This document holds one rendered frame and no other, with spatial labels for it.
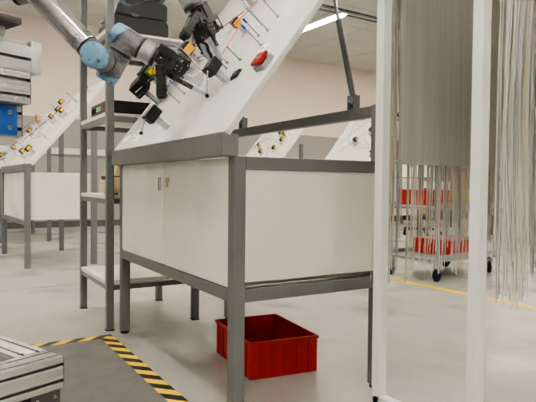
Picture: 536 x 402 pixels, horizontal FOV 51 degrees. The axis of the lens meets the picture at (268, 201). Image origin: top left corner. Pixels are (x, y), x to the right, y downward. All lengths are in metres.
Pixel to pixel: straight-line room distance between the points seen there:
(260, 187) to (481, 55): 0.72
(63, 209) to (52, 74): 4.83
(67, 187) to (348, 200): 3.56
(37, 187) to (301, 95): 7.62
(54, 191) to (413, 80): 3.84
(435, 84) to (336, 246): 0.60
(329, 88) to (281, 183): 10.53
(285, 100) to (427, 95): 9.78
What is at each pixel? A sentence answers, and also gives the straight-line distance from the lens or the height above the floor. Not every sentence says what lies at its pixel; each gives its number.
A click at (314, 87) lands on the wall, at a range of 11.99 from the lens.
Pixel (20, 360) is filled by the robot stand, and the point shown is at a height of 0.23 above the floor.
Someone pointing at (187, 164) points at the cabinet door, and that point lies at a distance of 1.97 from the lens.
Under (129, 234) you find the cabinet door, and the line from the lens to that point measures 2.61.
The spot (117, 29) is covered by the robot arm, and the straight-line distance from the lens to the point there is 1.95.
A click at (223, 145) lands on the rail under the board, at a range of 1.63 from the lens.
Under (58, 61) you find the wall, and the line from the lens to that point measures 9.74.
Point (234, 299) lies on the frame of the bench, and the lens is 1.68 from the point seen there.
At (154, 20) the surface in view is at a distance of 3.06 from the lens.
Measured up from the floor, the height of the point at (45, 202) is 0.54.
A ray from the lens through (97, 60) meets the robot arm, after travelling 1.80.
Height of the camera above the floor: 0.72
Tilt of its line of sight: 2 degrees down
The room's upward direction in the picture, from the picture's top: 1 degrees clockwise
